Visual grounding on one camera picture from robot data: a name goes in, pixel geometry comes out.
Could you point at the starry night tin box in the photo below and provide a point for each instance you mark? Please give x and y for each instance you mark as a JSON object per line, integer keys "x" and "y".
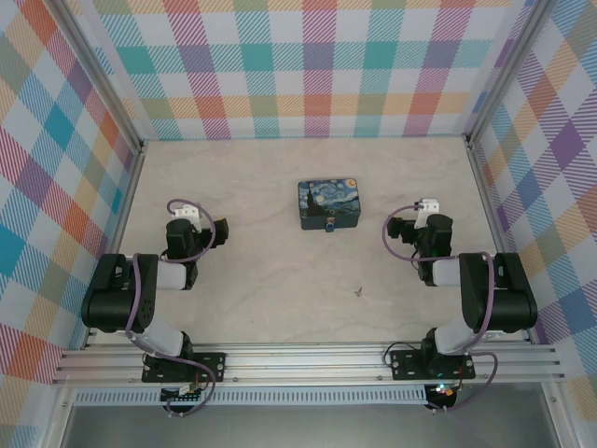
{"x": 329, "y": 200}

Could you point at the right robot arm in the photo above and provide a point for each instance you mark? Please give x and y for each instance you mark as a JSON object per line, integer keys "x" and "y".
{"x": 508, "y": 298}

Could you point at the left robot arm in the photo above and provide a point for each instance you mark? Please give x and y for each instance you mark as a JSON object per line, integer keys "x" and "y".
{"x": 112, "y": 298}

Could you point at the grey metal shelf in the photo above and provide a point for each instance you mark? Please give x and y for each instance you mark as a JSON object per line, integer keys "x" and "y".
{"x": 298, "y": 427}

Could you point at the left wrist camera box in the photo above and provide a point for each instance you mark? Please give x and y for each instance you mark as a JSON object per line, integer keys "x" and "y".
{"x": 187, "y": 212}

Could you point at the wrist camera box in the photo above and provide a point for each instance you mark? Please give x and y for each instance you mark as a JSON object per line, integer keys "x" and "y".
{"x": 187, "y": 212}
{"x": 428, "y": 205}

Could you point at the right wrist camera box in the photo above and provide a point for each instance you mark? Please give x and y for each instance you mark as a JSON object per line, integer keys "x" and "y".
{"x": 428, "y": 205}

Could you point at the aluminium side rail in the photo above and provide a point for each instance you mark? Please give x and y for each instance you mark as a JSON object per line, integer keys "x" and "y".
{"x": 128, "y": 200}
{"x": 487, "y": 200}

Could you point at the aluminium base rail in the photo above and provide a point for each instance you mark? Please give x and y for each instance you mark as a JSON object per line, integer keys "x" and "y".
{"x": 303, "y": 361}

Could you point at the aluminium frame post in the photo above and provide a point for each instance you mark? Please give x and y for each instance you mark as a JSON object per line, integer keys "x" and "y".
{"x": 503, "y": 70}
{"x": 93, "y": 70}

